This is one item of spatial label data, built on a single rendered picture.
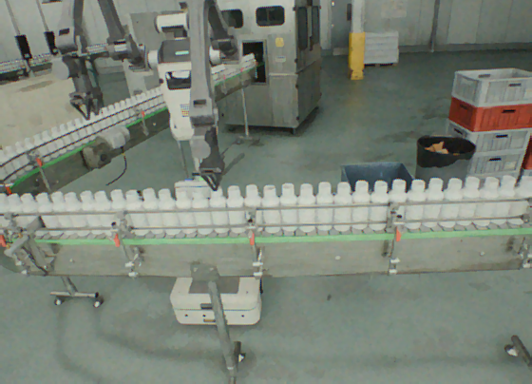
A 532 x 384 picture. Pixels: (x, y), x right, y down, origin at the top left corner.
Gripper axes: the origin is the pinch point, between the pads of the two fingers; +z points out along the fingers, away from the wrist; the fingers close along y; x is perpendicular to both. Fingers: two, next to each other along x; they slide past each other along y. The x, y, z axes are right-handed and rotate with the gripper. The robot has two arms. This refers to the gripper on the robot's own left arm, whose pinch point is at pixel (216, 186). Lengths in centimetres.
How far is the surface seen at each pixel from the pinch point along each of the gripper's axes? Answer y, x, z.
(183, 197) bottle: -1.5, 11.1, 2.8
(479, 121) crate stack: 172, -184, 41
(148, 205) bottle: -2.5, 23.7, 5.1
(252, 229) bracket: -11.5, -12.3, 9.2
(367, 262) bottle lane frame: -6, -50, 29
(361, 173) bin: 59, -61, 28
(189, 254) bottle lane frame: -5.7, 12.1, 23.9
